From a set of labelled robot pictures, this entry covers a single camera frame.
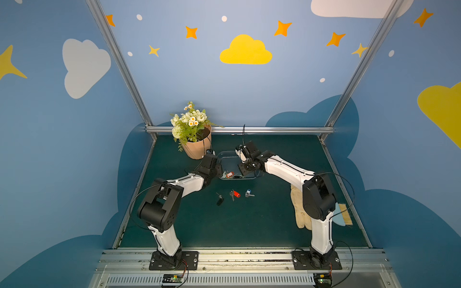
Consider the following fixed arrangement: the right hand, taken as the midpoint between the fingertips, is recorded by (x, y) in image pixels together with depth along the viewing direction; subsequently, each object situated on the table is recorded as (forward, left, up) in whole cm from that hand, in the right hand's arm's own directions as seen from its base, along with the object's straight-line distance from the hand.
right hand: (244, 165), depth 95 cm
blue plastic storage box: (+2, +8, -8) cm, 11 cm away
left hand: (+1, +14, -2) cm, 15 cm away
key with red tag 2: (-1, +8, -9) cm, 12 cm away
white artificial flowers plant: (+9, +30, +18) cm, 36 cm away
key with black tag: (-16, +12, -10) cm, 23 cm away
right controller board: (-47, -34, -13) cm, 60 cm away
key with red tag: (-12, +5, -10) cm, 16 cm away
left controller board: (-51, +28, -11) cm, 59 cm away
